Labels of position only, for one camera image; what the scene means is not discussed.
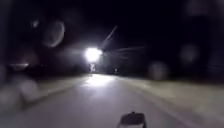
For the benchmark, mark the street lamp pole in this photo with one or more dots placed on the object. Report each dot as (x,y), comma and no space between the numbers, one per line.
(92,58)

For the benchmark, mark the grey paved path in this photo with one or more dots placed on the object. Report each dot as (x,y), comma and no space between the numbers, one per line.
(100,103)

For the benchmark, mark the robot's own part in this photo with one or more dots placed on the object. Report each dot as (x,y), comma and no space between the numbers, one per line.
(132,120)

